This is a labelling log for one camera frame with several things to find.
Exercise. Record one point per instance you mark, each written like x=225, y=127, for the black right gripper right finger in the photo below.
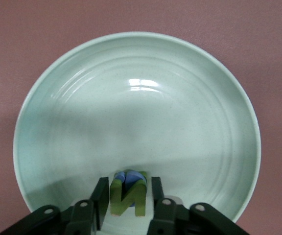
x=170, y=218

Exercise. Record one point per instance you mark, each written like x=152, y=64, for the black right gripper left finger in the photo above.
x=82, y=218

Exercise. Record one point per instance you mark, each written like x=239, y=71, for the green foam letter N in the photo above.
x=141, y=203

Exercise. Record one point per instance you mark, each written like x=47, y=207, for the light green plate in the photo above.
x=141, y=110

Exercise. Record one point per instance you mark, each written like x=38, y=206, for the brown table cover sheet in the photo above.
x=21, y=36

